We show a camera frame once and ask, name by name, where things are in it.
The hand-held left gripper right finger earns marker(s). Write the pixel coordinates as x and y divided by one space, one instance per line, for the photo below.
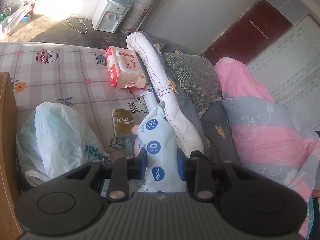
181 166

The white rolled quilt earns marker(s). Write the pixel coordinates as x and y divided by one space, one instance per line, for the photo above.
160 85

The white tied plastic bag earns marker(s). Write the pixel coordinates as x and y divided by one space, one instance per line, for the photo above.
55 140

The white water dispenser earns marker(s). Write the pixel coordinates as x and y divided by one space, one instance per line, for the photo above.
107 17

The rolled floral mat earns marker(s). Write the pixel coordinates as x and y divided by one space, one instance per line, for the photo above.
145 7

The pink and grey quilt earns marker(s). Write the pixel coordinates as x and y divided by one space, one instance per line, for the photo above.
265 135

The brown cardboard box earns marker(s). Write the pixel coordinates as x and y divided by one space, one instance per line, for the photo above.
7 130

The clear plastic bag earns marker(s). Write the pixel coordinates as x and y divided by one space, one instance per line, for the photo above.
15 17

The blue and white soft packet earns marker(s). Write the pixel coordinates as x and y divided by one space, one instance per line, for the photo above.
156 150

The red wet wipes pack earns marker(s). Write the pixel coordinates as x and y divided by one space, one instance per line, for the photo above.
125 67

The white plastic roll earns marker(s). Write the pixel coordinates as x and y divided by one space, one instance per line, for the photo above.
151 100

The grey leaf-print pillow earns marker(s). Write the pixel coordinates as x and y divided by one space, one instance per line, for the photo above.
192 80

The patterned checked bed sheet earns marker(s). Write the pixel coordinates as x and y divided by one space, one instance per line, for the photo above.
62 80

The dark red door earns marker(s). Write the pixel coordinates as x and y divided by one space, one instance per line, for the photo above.
255 30

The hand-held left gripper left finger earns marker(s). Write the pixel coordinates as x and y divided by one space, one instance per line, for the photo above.
142 163

